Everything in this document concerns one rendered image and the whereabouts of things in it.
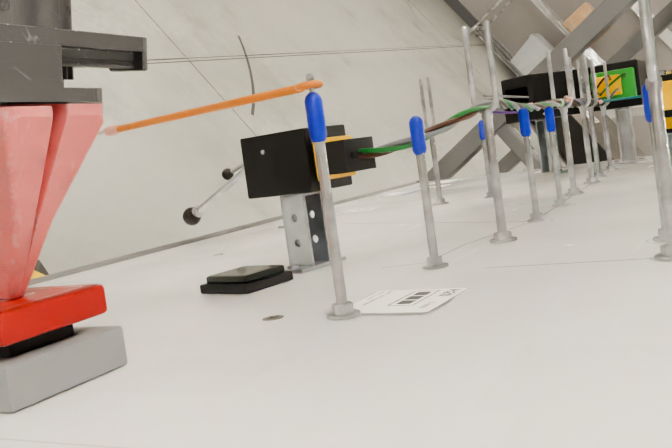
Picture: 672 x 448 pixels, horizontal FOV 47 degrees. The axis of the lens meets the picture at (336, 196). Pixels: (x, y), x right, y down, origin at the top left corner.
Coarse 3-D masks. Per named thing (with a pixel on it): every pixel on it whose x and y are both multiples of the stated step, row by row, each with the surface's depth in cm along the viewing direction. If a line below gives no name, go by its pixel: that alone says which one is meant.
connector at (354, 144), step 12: (312, 144) 48; (336, 144) 47; (348, 144) 47; (360, 144) 48; (372, 144) 49; (336, 156) 47; (348, 156) 47; (336, 168) 47; (348, 168) 47; (360, 168) 48
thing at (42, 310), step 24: (48, 288) 31; (72, 288) 30; (96, 288) 30; (0, 312) 27; (24, 312) 27; (48, 312) 28; (72, 312) 29; (96, 312) 30; (0, 336) 26; (24, 336) 27; (48, 336) 29
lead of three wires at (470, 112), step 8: (480, 104) 50; (464, 112) 48; (472, 112) 49; (448, 120) 47; (456, 120) 48; (464, 120) 48; (432, 128) 47; (440, 128) 47; (448, 128) 47; (432, 136) 47; (384, 144) 47; (392, 144) 47; (400, 144) 47; (408, 144) 46; (368, 152) 47; (376, 152) 47; (384, 152) 47; (392, 152) 47
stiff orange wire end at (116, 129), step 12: (300, 84) 33; (312, 84) 33; (252, 96) 36; (264, 96) 35; (276, 96) 35; (192, 108) 39; (204, 108) 38; (216, 108) 38; (228, 108) 37; (144, 120) 42; (156, 120) 41; (168, 120) 40; (108, 132) 44; (120, 132) 44
